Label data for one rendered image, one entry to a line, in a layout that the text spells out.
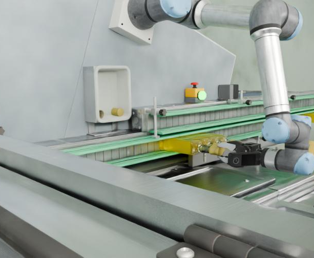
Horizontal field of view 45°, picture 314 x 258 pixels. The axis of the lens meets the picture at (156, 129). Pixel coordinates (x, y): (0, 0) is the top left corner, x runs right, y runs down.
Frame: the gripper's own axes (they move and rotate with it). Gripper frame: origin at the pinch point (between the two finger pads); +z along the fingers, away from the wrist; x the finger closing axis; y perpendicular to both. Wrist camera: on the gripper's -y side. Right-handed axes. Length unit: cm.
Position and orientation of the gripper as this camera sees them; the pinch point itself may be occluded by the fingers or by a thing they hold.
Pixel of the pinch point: (218, 151)
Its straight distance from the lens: 147.5
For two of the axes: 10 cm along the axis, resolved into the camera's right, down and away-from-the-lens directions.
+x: -0.3, -9.9, -1.6
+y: 7.3, -1.3, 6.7
